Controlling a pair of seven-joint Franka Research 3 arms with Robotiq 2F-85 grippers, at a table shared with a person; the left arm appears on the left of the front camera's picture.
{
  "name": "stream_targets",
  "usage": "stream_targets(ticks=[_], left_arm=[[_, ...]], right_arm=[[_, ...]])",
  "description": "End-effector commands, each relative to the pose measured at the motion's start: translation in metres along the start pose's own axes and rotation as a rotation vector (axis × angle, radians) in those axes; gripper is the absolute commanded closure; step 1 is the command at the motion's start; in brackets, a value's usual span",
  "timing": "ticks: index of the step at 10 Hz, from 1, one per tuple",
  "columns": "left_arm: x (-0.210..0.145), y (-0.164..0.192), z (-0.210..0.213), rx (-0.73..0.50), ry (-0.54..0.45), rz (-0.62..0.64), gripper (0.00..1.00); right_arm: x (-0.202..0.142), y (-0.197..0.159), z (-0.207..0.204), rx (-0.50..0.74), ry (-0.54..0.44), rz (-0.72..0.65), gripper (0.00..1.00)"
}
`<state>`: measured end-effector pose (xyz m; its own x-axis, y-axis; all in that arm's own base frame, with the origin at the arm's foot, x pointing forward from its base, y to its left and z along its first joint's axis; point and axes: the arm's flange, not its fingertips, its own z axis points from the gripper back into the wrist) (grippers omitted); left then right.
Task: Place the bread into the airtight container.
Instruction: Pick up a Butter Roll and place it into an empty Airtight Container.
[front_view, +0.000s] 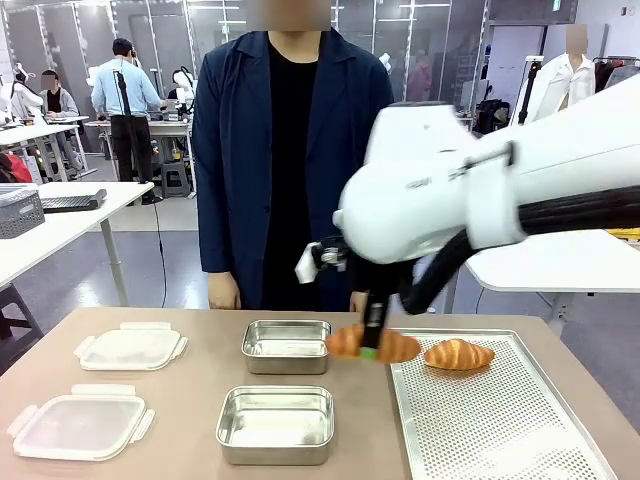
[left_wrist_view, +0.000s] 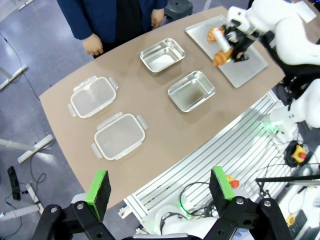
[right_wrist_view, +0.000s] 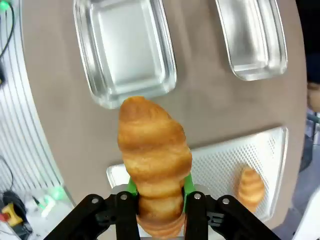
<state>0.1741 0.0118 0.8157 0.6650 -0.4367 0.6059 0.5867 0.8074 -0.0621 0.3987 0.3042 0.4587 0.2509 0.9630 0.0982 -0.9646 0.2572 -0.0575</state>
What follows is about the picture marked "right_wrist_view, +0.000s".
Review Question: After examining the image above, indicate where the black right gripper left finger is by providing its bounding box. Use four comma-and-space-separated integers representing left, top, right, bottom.
43, 177, 141, 240

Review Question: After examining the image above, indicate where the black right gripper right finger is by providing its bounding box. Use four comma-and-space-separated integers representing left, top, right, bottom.
181, 173, 281, 240

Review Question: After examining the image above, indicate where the large golden croissant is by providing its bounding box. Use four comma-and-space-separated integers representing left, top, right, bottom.
117, 95, 193, 238

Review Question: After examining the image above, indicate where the small golden croissant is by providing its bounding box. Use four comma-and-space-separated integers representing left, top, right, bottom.
237, 165, 265, 214

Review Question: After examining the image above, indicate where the green white plastic part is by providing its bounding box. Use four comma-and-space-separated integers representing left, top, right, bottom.
37, 186, 66, 218

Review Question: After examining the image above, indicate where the perforated metal baking tray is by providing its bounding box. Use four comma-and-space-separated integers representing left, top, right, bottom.
106, 126, 289, 223

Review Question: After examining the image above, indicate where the yellow red emergency stop box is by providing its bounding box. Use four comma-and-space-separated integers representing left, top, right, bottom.
1, 202, 23, 227

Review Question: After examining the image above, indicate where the person in dark clothes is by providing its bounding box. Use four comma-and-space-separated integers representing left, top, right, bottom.
296, 0, 320, 173

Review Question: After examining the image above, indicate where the left metal tray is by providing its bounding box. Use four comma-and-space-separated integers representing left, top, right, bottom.
72, 0, 178, 110

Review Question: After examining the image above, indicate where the right metal tray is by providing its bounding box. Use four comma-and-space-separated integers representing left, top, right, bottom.
214, 0, 289, 82

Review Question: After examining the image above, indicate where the black cable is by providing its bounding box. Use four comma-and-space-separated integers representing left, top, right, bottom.
0, 2, 16, 61

